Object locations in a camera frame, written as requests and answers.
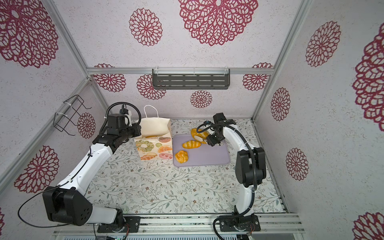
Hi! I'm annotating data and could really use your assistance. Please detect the cream bread tongs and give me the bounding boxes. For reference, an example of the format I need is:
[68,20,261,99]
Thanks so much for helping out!
[193,120,214,145]

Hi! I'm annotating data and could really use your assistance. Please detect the round crusty yellow bread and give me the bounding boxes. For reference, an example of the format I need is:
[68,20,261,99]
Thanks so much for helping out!
[190,128,211,144]

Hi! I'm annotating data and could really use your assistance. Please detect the knotted golden bun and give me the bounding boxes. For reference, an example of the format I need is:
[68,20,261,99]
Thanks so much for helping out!
[175,151,189,164]

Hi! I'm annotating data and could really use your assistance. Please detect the printed white paper bag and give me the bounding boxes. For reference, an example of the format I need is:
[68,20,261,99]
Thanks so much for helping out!
[135,105,173,161]

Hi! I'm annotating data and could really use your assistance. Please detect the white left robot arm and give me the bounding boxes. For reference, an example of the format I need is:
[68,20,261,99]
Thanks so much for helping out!
[42,123,141,233]

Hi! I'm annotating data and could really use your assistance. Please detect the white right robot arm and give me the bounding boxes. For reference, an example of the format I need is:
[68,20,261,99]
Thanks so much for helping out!
[202,123,267,240]

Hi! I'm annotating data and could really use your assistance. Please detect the striped croissant bread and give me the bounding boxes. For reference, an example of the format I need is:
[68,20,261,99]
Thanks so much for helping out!
[182,140,202,149]

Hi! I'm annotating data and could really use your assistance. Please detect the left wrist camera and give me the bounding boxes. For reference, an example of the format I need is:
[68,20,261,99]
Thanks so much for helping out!
[106,109,132,136]

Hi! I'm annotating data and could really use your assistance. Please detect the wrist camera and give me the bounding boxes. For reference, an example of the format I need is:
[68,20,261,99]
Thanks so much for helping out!
[213,113,237,127]
[106,109,132,136]

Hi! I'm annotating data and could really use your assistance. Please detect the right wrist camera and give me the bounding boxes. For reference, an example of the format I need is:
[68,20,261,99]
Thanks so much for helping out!
[213,113,237,127]

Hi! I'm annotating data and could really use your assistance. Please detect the black wire wall rack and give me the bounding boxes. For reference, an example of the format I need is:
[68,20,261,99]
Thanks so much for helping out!
[53,95,91,137]

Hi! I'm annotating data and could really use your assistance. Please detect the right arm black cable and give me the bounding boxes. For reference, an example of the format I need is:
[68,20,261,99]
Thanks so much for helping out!
[196,120,259,240]

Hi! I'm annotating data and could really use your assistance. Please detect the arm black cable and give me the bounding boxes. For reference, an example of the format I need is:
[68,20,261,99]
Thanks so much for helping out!
[17,148,100,230]
[196,120,259,240]

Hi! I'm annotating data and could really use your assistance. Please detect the grey wall shelf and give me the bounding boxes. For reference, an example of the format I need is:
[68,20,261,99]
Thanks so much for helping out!
[152,69,231,90]

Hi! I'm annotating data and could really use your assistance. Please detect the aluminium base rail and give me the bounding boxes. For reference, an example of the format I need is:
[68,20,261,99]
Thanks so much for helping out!
[51,213,306,240]

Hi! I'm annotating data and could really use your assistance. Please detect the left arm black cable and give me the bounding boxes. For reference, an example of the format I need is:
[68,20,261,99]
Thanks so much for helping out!
[17,148,100,230]

